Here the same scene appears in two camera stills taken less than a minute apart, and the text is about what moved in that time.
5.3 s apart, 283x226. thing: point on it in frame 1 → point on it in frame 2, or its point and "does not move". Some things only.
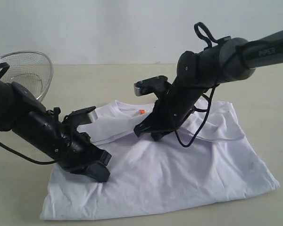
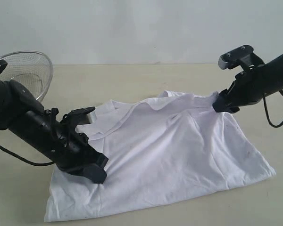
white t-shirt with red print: x=203 y=162 does not move
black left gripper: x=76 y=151 does not move
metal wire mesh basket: x=33 y=69 does not move
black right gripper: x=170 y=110 → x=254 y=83
